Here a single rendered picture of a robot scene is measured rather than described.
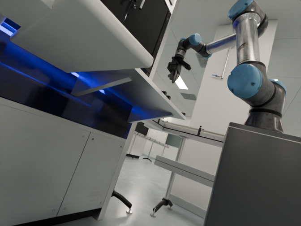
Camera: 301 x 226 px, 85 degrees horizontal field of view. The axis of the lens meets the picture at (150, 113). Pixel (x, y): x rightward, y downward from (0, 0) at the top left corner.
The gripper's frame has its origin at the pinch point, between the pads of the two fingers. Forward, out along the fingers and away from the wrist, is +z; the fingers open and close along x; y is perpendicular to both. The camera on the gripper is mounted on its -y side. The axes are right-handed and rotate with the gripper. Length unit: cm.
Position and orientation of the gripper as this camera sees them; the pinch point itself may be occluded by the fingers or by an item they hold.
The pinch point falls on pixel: (174, 81)
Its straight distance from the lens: 121.9
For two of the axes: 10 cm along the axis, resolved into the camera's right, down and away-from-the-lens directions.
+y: -8.3, -1.7, 5.3
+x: -4.6, -3.3, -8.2
